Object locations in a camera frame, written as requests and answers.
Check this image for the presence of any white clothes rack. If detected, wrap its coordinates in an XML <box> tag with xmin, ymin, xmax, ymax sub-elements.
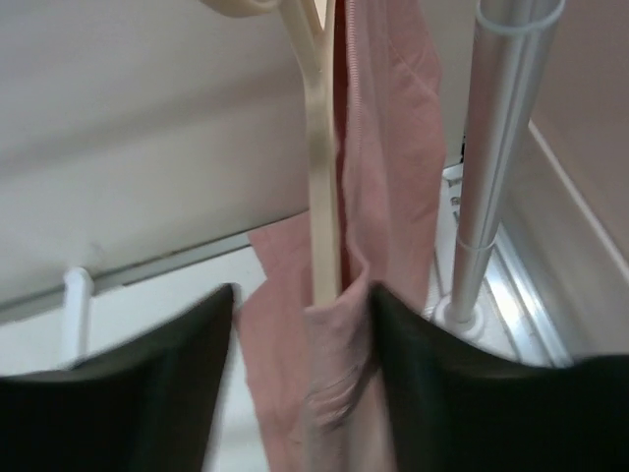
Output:
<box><xmin>63</xmin><ymin>0</ymin><xmax>566</xmax><ymax>368</ymax></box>

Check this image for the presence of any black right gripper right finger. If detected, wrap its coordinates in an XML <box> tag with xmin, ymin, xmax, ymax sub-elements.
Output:
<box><xmin>370</xmin><ymin>284</ymin><xmax>628</xmax><ymax>471</ymax></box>

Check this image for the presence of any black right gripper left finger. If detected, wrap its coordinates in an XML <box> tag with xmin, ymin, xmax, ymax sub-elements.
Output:
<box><xmin>1</xmin><ymin>284</ymin><xmax>234</xmax><ymax>471</ymax></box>

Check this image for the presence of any beige wooden hanger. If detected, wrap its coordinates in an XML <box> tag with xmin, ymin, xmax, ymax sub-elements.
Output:
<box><xmin>205</xmin><ymin>0</ymin><xmax>341</xmax><ymax>306</ymax></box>

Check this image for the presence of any pink t shirt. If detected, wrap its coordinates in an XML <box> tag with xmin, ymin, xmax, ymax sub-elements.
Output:
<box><xmin>236</xmin><ymin>1</ymin><xmax>446</xmax><ymax>471</ymax></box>

